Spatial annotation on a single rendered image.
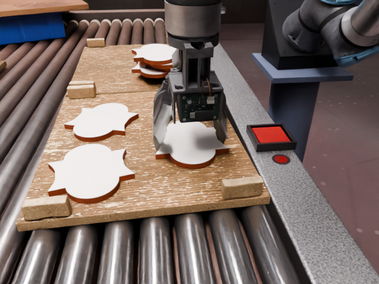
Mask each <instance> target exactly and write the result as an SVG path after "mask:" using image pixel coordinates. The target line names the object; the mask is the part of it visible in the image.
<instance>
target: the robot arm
mask: <svg viewBox="0 0 379 284"><path fill-rule="evenodd" d="M222 1H223V0H164V2H165V29H166V31H168V44H169V45H170V46H171V47H174V48H176V50H175V51H174V53H173V54H172V63H173V68H170V73H168V75H166V76H165V78H166V81H165V80H163V82H162V85H161V87H160V88H159V89H158V91H157V92H156V94H155V98H154V101H153V142H154V145H155V148H156V150H157V151H158V150H159V148H160V145H162V143H163V142H164V139H165V136H166V132H167V126H168V124H169V123H170V122H171V121H172V120H173V123H174V124H176V117H175V115H176V111H175V103H176V106H177V110H178V116H179V121H180V123H188V122H203V121H212V124H213V127H214V129H216V132H215V133H216V136H217V138H218V140H220V142H221V143H223V144H224V142H225V139H226V138H227V139H228V135H227V117H226V114H225V112H226V96H225V94H224V92H223V90H224V88H223V86H222V84H221V83H220V81H219V79H218V77H217V75H216V73H215V71H214V70H210V59H211V57H213V53H214V47H216V46H217V45H218V43H219V31H220V29H221V14H224V13H225V12H226V7H225V6H222ZM283 36H284V39H285V40H286V42H287V43H288V45H290V46H291V47H292V48H294V49H295V50H297V51H300V52H314V51H316V50H318V49H319V48H320V47H321V46H322V45H323V44H324V43H326V44H327V46H328V48H329V50H330V52H331V54H332V55H333V59H334V60H335V61H336V63H337V64H338V66H339V67H341V68H346V67H349V66H352V65H354V64H357V63H359V62H361V61H364V60H366V59H368V58H370V57H372V56H374V55H376V54H377V53H379V0H363V1H362V2H361V4H360V5H359V6H358V5H357V3H356V0H305V1H304V2H303V4H302V6H301V7H300V8H299V9H297V10H296V11H294V12H292V13H291V14H290V15H289V16H288V17H287V19H286V20H285V21H284V24H283Z"/></svg>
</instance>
